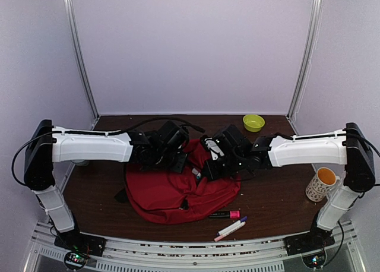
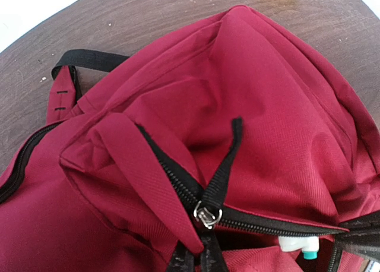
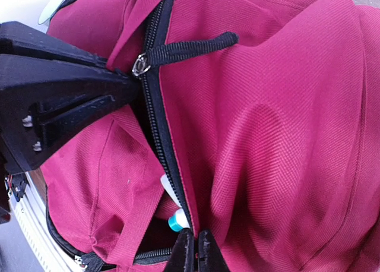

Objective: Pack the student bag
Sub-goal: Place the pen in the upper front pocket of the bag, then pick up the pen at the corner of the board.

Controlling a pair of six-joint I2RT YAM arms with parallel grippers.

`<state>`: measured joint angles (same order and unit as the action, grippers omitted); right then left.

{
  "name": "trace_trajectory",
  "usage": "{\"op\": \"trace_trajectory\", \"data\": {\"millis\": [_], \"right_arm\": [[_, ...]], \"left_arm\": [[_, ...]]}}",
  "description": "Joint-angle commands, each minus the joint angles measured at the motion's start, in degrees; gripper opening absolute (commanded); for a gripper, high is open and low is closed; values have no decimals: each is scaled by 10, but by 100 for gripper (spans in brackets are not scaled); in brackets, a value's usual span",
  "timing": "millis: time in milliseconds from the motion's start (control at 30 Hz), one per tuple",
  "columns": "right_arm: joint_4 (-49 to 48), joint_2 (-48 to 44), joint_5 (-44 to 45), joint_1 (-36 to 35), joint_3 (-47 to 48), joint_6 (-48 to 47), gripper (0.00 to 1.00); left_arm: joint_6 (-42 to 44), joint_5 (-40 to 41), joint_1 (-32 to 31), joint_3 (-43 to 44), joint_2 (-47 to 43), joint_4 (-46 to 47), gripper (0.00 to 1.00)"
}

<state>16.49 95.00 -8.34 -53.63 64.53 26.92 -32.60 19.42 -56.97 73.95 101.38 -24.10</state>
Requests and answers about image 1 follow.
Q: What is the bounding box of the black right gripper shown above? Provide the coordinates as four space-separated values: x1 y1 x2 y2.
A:
201 151 245 182

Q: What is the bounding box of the teal capped white marker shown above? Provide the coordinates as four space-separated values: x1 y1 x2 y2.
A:
192 168 202 180

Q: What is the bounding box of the red student backpack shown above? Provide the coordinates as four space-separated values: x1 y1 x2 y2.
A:
115 139 241 224

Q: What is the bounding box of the black pink highlighter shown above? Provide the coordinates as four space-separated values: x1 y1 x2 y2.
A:
208 210 240 219

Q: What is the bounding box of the purple capped white marker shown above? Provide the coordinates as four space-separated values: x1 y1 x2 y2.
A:
217 216 248 236

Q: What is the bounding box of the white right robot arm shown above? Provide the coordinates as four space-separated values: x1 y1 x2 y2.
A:
201 123 377 249

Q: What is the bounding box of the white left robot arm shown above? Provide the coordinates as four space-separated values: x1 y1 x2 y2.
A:
16 118 190 251

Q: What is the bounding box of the yellow green plastic bowl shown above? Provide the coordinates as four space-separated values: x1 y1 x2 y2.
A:
243 115 265 132

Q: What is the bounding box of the pink capped white marker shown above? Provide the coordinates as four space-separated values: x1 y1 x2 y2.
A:
214 222 246 242

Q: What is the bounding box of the pale celadon ceramic bowl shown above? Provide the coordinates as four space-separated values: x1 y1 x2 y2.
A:
71 160 89 167

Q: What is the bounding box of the patterned mug orange inside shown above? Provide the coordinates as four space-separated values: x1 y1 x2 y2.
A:
305 167 341 203

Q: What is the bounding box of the right aluminium corner post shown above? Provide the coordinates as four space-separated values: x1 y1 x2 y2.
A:
287 0 323 122

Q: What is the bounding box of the aluminium corner post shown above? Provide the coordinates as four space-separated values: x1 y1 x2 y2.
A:
64 0 100 121
287 0 323 122

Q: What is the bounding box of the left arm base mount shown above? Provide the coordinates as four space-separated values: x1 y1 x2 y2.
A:
53 217 106 257

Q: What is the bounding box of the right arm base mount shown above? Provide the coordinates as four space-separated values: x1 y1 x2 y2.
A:
284 228 335 256

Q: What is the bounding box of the aluminium front rail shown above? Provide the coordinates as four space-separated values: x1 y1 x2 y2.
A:
21 221 369 271

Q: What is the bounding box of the left aluminium corner post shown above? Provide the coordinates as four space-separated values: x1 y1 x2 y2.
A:
64 0 100 121

